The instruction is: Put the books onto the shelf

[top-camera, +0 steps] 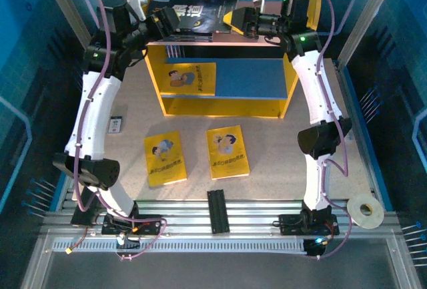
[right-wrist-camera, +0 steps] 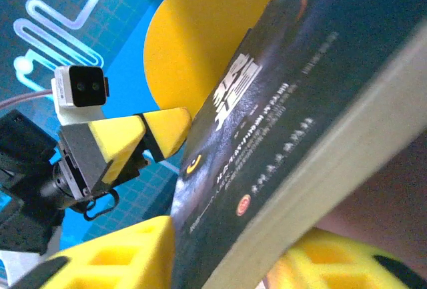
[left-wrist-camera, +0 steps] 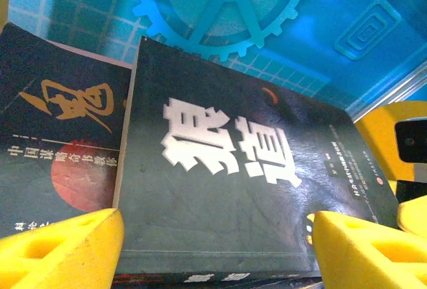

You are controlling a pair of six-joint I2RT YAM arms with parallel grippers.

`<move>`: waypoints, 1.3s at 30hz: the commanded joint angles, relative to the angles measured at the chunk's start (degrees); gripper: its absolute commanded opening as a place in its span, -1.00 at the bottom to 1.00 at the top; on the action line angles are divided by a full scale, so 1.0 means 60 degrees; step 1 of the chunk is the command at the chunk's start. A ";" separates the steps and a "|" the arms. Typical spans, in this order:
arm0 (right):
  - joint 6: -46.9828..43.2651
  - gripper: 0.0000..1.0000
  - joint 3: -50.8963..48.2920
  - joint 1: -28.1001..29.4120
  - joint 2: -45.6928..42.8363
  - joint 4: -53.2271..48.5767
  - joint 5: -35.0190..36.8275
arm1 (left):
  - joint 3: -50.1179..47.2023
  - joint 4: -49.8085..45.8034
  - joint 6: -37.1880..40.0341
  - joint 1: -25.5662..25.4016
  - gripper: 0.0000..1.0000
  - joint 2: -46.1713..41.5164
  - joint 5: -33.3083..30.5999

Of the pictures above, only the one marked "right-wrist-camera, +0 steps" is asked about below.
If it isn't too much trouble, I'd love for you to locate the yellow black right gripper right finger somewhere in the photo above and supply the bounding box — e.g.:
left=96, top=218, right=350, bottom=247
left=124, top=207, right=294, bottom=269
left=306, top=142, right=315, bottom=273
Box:
left=263, top=228, right=427, bottom=289

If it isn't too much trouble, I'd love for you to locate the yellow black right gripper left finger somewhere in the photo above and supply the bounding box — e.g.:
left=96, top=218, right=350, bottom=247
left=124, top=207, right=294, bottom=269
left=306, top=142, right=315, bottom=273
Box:
left=8, top=214, right=177, bottom=289

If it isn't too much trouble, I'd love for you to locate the black wolf cover book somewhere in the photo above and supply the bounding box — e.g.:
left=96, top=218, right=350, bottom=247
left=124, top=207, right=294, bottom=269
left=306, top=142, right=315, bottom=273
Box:
left=169, top=0, right=427, bottom=289

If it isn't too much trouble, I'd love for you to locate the yellow pink blue bookshelf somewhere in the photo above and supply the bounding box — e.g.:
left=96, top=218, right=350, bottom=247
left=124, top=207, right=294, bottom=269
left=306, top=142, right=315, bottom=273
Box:
left=143, top=0, right=427, bottom=270

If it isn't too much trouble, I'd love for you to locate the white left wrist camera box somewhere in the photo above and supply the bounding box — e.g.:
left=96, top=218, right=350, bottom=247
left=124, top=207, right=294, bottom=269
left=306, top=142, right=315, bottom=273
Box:
left=51, top=64, right=111, bottom=126

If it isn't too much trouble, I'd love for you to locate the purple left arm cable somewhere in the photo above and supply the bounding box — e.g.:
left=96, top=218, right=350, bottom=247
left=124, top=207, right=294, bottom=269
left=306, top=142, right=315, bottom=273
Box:
left=0, top=89, right=56, bottom=110

